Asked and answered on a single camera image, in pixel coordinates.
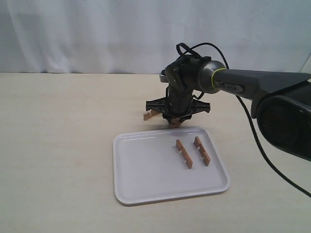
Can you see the notched wooden piece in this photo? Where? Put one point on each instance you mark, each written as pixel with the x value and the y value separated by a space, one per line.
pixel 202 151
pixel 180 147
pixel 174 123
pixel 149 114

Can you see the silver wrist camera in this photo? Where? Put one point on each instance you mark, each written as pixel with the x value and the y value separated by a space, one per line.
pixel 163 78

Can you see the white curtain backdrop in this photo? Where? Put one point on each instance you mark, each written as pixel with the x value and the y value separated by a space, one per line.
pixel 139 36

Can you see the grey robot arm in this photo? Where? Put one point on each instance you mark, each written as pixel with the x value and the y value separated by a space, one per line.
pixel 280 101

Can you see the white plastic tray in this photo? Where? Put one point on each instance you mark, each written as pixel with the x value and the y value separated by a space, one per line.
pixel 149 168

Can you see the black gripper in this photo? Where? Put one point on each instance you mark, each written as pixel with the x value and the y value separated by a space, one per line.
pixel 177 103

